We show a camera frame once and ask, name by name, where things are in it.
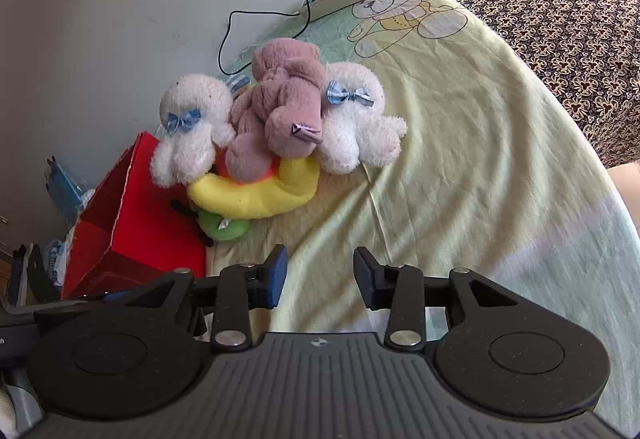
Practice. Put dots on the yellow tiger plush toy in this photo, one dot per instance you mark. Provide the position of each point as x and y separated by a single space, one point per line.
260 201

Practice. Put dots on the white plush toy blue bow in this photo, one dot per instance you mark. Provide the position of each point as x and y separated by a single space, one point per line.
360 129
192 144

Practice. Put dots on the brown patterned blanket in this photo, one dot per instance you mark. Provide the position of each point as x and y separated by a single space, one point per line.
575 19

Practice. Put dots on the red cardboard box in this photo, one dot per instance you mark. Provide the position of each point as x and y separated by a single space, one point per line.
140 229

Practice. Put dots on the dark green cloth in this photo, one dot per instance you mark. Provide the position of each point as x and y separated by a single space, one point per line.
40 274

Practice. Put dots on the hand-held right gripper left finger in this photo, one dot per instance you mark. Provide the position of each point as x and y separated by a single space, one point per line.
277 276

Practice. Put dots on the blue plastic packet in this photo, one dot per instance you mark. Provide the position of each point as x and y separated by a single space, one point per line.
65 189

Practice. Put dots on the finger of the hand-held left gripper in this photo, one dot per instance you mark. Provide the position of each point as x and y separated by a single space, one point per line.
75 309

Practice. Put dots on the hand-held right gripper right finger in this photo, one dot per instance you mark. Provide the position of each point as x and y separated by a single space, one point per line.
365 279

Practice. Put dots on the green plush toy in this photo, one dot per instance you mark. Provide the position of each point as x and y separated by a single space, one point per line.
225 229

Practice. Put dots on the mauve plush toy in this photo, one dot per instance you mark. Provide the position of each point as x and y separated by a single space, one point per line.
280 109

